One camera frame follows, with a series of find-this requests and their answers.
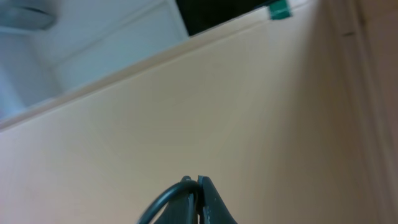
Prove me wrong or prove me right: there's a black USB cable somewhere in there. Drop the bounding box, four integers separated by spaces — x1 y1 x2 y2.
136 180 203 224

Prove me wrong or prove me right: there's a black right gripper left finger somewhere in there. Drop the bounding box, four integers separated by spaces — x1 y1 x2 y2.
154 184 198 224

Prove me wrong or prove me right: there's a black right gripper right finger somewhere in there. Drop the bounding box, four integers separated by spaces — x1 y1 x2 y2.
197 175 237 224

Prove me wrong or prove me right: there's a dark monitor with green tag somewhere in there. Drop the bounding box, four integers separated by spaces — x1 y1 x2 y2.
176 0 292 36

